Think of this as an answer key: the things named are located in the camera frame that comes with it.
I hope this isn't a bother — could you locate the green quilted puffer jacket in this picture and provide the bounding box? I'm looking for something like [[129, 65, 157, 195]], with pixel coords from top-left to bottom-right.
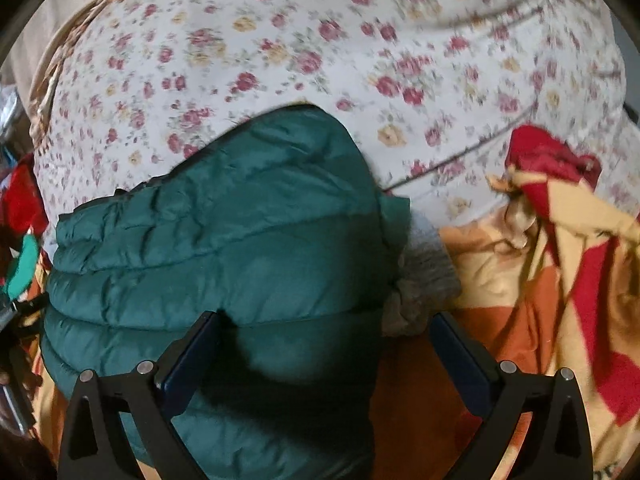
[[41, 105, 410, 479]]

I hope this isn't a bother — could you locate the teal green garment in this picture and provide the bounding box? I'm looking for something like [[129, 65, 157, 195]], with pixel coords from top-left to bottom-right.
[[1, 233, 39, 301]]

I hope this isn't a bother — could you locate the yellow red rose blanket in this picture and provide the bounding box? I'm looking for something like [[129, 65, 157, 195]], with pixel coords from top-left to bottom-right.
[[29, 123, 640, 480]]

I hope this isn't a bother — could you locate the red garment pile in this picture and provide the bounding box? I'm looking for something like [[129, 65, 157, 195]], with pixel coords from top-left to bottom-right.
[[1, 154, 49, 238]]

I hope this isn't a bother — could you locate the beige fringed bedspread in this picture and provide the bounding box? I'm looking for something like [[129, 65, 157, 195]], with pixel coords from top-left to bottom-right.
[[2, 0, 115, 148]]

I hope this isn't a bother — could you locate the white floral quilt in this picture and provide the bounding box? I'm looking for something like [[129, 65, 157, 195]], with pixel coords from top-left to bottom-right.
[[31, 0, 640, 256]]

